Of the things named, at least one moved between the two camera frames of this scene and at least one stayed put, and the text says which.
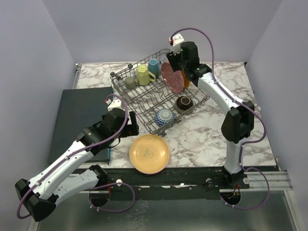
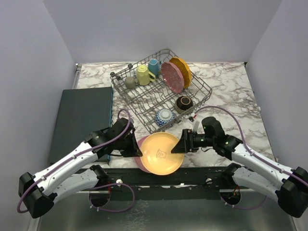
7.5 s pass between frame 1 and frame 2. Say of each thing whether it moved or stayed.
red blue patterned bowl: stayed
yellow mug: stayed
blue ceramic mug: stayed
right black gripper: moved
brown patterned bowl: stayed
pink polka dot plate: stayed
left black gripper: moved
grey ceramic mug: stayed
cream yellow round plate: moved
